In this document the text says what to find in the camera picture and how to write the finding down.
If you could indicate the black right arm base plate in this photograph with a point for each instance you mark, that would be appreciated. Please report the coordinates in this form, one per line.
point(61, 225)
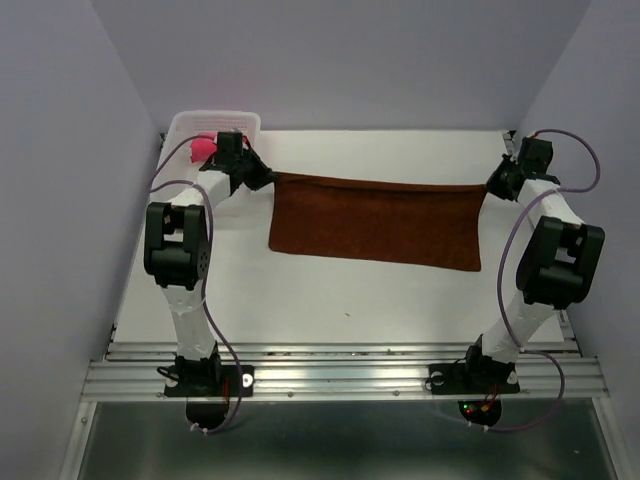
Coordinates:
point(453, 379)

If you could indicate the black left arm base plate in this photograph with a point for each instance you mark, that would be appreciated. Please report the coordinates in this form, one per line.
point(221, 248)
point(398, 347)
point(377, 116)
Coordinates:
point(230, 384)

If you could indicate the white plastic basket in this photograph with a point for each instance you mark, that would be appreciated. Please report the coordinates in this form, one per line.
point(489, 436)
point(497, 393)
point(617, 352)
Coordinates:
point(191, 139)

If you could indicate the aluminium front mounting rail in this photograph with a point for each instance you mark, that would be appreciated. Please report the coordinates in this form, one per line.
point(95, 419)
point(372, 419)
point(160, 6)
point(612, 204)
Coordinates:
point(337, 372)

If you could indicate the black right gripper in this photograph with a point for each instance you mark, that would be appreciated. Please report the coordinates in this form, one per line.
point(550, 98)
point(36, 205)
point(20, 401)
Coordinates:
point(493, 184)

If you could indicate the pink microfibre towel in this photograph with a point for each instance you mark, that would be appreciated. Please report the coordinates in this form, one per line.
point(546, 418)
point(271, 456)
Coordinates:
point(203, 146)

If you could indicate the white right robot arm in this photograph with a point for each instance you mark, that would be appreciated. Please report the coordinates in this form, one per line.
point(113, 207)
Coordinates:
point(559, 262)

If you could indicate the brown microfibre towel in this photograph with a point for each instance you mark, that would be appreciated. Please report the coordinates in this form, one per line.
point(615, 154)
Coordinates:
point(428, 225)

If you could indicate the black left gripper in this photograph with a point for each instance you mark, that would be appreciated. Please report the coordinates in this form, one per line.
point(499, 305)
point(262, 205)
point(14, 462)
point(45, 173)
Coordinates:
point(263, 174)

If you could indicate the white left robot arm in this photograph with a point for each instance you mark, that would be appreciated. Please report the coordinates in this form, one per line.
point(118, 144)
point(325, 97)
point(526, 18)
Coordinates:
point(178, 243)

